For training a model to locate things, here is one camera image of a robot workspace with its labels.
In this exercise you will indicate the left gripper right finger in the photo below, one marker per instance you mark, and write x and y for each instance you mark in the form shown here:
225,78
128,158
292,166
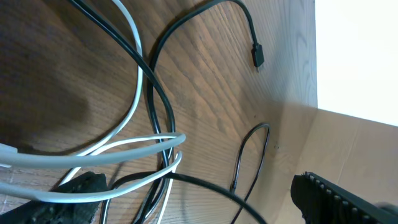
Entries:
321,201

